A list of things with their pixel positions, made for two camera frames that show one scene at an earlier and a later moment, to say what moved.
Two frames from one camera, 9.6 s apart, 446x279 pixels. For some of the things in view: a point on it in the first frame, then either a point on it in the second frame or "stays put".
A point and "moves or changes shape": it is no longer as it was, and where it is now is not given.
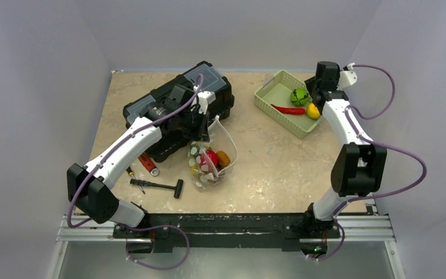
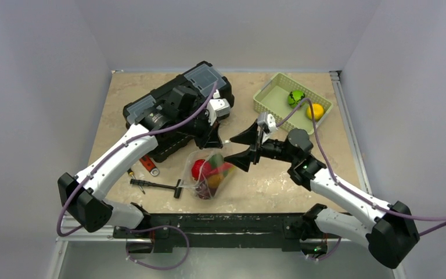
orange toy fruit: (223, 158) to (214, 180)
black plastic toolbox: (183, 108) stays put
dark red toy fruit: (215, 173) to (204, 192)
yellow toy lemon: (313, 111) stays put
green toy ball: (299, 97) stays put
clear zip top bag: (211, 162) moves or changes shape
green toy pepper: (194, 150) to (216, 160)
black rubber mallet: (177, 187) stays put
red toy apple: (209, 159) to (200, 168)
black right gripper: (315, 95) to (255, 146)
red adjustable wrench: (148, 164) stays put
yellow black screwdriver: (129, 170) stays put
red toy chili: (289, 110) to (211, 168)
